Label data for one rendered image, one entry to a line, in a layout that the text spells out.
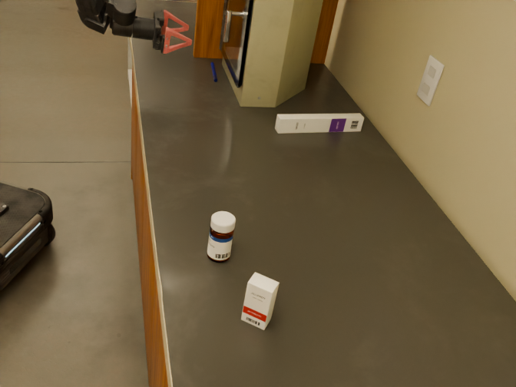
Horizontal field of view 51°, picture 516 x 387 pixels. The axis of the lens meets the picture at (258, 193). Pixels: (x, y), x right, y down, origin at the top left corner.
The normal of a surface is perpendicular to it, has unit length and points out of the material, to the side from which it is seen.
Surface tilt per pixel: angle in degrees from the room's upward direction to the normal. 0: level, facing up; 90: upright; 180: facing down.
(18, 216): 0
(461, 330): 0
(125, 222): 0
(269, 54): 90
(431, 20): 90
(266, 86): 90
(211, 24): 90
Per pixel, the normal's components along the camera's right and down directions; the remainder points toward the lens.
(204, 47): 0.22, 0.58
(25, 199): 0.14, -0.81
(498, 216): -0.96, 0.02
